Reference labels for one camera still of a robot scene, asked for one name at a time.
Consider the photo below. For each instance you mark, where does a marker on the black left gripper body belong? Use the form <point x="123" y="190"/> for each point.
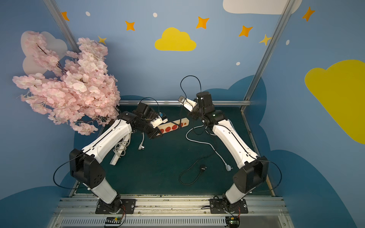
<point x="154" y="132"/>

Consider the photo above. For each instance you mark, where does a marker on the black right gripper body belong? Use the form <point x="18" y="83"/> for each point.
<point x="195" y="113"/>

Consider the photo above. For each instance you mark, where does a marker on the beige red socket power strip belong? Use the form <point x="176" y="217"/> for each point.
<point x="172" y="126"/>

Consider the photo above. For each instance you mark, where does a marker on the white power strip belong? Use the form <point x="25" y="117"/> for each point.
<point x="120" y="150"/>

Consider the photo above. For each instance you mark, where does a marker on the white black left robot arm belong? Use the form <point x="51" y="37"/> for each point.
<point x="85" y="164"/>

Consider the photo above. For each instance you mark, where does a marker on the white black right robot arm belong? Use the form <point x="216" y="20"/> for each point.
<point x="252" y="169"/>

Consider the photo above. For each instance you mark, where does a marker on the pink blossom artificial tree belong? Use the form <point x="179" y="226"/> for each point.
<point x="82" y="92"/>

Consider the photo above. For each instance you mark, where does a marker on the right vertical aluminium post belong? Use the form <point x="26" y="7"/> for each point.
<point x="280" y="26"/>

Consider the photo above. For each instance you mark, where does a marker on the vertical aluminium post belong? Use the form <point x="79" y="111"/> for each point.
<point x="62" y="24"/>
<point x="280" y="26"/>

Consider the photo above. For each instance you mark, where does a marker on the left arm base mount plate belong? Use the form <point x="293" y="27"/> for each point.
<point x="118" y="206"/>

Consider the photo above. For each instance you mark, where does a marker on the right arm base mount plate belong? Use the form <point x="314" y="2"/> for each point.
<point x="221" y="206"/>

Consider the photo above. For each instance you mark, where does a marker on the front aluminium rail base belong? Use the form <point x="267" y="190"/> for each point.
<point x="169" y="211"/>

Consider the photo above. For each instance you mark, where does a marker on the left vertical aluminium post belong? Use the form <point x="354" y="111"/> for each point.
<point x="62" y="24"/>

